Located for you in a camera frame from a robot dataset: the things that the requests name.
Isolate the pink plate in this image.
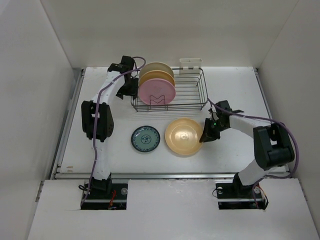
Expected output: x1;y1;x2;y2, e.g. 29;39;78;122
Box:
138;78;176;106

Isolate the white cutlery holder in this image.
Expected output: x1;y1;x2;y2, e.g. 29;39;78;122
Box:
179;58;203;74

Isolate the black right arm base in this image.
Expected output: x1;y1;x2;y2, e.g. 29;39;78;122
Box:
212;181;269;210

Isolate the yellow plate front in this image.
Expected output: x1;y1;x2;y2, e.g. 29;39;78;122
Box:
164;117;203;156

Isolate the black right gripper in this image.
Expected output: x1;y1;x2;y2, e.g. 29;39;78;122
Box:
199;117;228;143

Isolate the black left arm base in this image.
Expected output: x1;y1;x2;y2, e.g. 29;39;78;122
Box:
78;178;128;211

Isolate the small teal patterned plate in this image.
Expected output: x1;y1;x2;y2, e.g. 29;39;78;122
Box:
130;125;161;153

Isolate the cream plate rear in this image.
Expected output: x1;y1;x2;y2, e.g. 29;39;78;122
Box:
139;62;174;77

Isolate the yellow plate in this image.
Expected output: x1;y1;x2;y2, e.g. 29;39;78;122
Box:
164;117;203;156
138;70;175;86

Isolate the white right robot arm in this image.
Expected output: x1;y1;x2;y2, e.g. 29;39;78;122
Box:
199;100;300;199

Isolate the black wire dish rack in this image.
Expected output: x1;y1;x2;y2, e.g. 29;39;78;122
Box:
130;68;208;112

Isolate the yellow plate middle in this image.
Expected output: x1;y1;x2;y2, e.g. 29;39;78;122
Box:
138;70;175;86

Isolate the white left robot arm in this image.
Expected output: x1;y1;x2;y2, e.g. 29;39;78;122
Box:
81;55;140;199

